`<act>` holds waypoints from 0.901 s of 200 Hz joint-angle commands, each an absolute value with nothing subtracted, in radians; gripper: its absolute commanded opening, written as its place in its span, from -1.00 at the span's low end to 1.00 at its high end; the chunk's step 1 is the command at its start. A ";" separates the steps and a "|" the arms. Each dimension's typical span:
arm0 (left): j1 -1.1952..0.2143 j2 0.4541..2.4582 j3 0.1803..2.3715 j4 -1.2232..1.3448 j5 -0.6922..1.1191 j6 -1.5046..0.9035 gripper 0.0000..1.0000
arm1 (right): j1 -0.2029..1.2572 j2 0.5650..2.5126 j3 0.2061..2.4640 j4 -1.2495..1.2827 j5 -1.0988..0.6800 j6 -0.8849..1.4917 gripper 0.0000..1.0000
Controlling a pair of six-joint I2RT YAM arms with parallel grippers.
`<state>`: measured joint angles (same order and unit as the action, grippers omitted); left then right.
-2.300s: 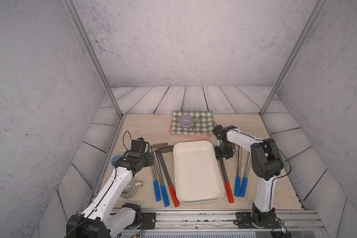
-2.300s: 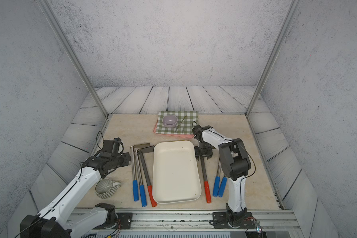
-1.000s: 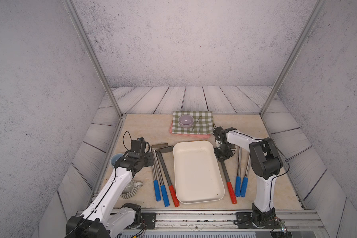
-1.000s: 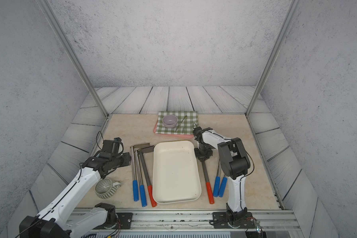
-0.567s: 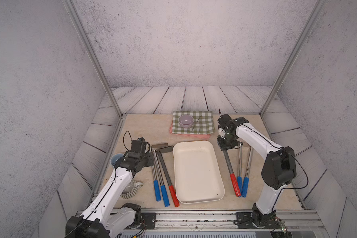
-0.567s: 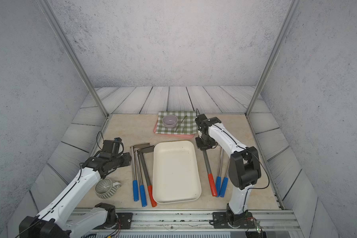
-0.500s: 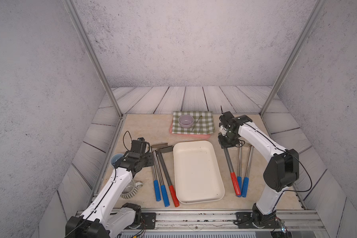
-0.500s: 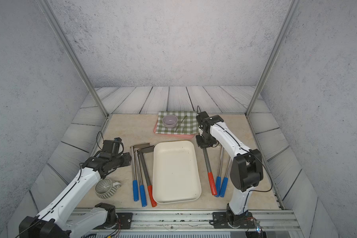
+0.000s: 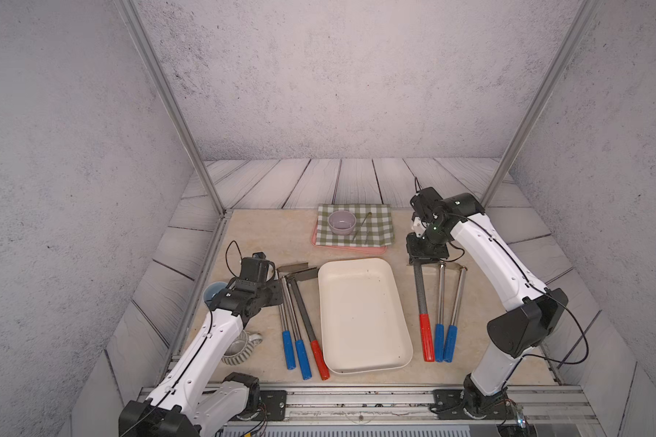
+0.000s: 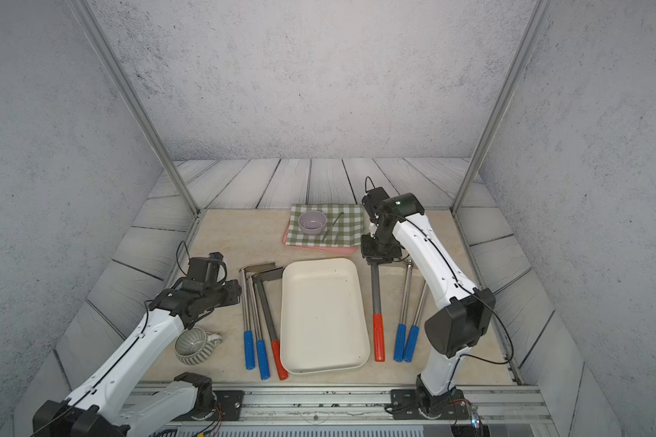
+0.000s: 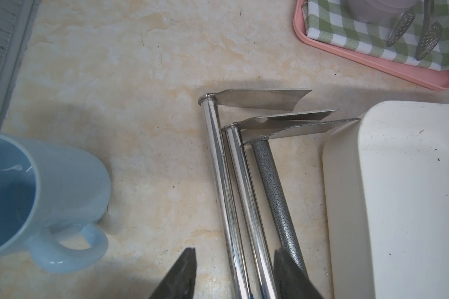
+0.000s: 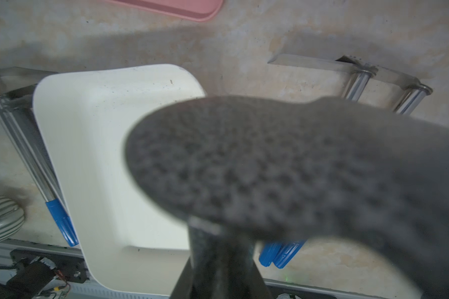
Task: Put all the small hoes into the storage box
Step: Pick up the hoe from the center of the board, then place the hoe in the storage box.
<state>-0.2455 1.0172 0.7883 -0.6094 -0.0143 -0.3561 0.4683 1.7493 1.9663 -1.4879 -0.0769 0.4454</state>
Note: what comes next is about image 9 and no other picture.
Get aluminium corner post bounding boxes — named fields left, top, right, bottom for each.
left=480, top=0, right=602, bottom=208
left=115, top=0, right=226, bottom=216

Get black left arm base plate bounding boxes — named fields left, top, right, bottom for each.
left=231, top=390, right=288, bottom=422

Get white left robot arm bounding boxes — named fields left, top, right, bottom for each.
left=118, top=279, right=284, bottom=436

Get cream storage box tray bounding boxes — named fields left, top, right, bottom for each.
left=318, top=258, right=414, bottom=374

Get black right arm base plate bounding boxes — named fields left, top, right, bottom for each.
left=428, top=389, right=515, bottom=421

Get aluminium corner post right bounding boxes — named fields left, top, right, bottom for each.
left=480, top=0, right=602, bottom=208

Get steel hoe blue handle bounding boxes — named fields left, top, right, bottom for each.
left=434, top=262, right=446, bottom=362
left=279, top=263, right=299, bottom=369
left=282, top=275, right=313, bottom=381
left=444, top=266, right=468, bottom=362

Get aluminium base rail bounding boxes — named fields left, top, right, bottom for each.
left=260, top=383, right=600, bottom=429

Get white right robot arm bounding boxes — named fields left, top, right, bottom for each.
left=406, top=187, right=569, bottom=420

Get blue round cup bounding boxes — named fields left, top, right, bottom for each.
left=202, top=282, right=227, bottom=307

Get grey hoe red handle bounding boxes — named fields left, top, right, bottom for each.
left=287, top=262, right=330, bottom=381
left=410, top=258, right=435, bottom=362

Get metal tongs on cloth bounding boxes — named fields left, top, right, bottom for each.
left=351, top=211, right=372, bottom=242

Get aluminium corner post left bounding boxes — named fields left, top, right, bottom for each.
left=115, top=0, right=226, bottom=216

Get green checkered cloth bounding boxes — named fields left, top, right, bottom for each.
left=316, top=204, right=395, bottom=247

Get small purple bowl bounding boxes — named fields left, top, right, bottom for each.
left=328, top=210, right=357, bottom=236

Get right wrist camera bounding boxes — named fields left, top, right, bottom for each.
left=410, top=187, right=444, bottom=223

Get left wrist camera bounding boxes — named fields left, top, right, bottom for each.
left=239, top=252, right=276, bottom=284

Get grey ribbed ceramic cup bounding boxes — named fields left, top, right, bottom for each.
left=222, top=330, right=263, bottom=366

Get pink tray under cloth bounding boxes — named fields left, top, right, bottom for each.
left=311, top=225, right=387, bottom=255

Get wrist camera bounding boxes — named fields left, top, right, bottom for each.
left=239, top=252, right=276, bottom=284
left=410, top=187, right=444, bottom=223

